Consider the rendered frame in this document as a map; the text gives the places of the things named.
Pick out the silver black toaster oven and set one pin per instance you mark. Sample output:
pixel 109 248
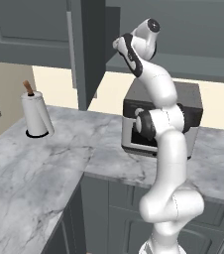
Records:
pixel 187 96

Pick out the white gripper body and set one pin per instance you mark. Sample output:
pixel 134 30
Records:
pixel 120 44

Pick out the grey open cabinet door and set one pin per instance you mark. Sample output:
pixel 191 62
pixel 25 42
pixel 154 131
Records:
pixel 90 49

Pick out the grey upper cabinet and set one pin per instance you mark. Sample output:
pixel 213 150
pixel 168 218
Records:
pixel 200 33

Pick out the grey lower cabinet door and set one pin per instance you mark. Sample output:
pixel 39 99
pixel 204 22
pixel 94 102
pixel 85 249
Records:
pixel 71 228
pixel 203 239
pixel 124 231

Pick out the grey upper cabinet door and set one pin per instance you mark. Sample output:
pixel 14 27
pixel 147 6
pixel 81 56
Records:
pixel 28 29

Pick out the white paper towel roll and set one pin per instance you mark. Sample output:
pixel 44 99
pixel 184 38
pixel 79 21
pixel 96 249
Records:
pixel 36 114

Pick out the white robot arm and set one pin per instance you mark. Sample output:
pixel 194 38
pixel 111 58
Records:
pixel 170 165

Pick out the grey lower drawer front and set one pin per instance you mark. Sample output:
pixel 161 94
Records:
pixel 125 195
pixel 218 213

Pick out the black paper towel holder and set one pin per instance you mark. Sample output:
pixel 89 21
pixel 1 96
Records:
pixel 28 87

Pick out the grey corner cabinet panel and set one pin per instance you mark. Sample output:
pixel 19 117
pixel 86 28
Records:
pixel 94 211

